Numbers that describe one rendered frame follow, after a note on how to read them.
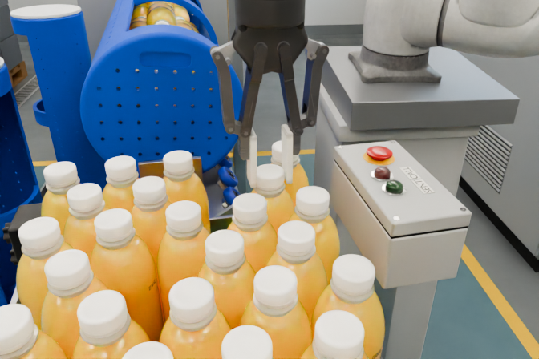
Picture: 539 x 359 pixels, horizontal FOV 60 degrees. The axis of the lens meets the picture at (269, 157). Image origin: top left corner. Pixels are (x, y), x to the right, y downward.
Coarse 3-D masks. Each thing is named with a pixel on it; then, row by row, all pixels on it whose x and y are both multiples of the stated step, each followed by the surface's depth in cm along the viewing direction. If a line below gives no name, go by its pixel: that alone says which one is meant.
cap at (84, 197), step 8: (80, 184) 57; (88, 184) 57; (96, 184) 57; (72, 192) 55; (80, 192) 55; (88, 192) 55; (96, 192) 55; (72, 200) 54; (80, 200) 54; (88, 200) 54; (96, 200) 55; (72, 208) 55; (80, 208) 54; (88, 208) 55
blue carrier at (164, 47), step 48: (144, 0) 111; (192, 0) 157; (144, 48) 76; (192, 48) 78; (96, 96) 78; (144, 96) 80; (192, 96) 82; (240, 96) 84; (96, 144) 82; (144, 144) 84; (192, 144) 86
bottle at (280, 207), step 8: (256, 192) 61; (264, 192) 59; (272, 192) 59; (280, 192) 59; (272, 200) 59; (280, 200) 60; (288, 200) 61; (272, 208) 59; (280, 208) 59; (288, 208) 60; (272, 216) 59; (280, 216) 59; (288, 216) 60; (272, 224) 59; (280, 224) 60
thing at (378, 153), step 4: (368, 148) 66; (372, 148) 66; (376, 148) 66; (380, 148) 66; (384, 148) 66; (368, 152) 65; (372, 152) 65; (376, 152) 65; (380, 152) 65; (384, 152) 65; (388, 152) 65; (392, 152) 66; (372, 156) 65; (376, 156) 64; (380, 156) 64; (384, 156) 64; (388, 156) 64; (380, 160) 65
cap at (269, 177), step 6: (258, 168) 60; (264, 168) 60; (270, 168) 60; (276, 168) 60; (282, 168) 60; (258, 174) 59; (264, 174) 59; (270, 174) 59; (276, 174) 59; (282, 174) 59; (258, 180) 59; (264, 180) 58; (270, 180) 58; (276, 180) 58; (282, 180) 59; (258, 186) 59; (264, 186) 58; (270, 186) 58; (276, 186) 59
